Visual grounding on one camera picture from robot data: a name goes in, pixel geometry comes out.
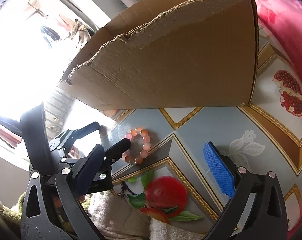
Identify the brown cardboard box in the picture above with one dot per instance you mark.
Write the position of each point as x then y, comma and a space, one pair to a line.
178, 67

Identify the brown pile of clothes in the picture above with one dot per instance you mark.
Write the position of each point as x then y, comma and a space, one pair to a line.
78, 30

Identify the dark hanging jacket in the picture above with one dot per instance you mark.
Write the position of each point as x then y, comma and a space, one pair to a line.
49, 33

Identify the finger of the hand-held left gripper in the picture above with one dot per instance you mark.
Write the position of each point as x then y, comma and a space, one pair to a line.
88, 128
118, 148

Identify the person's left forearm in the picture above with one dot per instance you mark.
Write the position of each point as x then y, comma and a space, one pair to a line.
5, 210

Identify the person's left hand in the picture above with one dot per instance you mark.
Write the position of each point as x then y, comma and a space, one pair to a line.
82, 198

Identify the dark red hanging garment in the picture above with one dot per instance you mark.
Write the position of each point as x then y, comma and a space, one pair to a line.
3, 130

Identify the pink hanging garment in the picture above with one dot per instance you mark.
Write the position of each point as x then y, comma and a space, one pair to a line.
63, 20

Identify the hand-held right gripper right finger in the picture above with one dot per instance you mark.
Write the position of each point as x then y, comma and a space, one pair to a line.
218, 170

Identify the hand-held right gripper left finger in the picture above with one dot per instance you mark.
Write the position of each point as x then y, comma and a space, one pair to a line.
88, 170

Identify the balcony railing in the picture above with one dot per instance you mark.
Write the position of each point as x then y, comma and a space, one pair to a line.
55, 110

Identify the pink floral blanket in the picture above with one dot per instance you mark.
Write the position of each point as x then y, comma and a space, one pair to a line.
283, 17

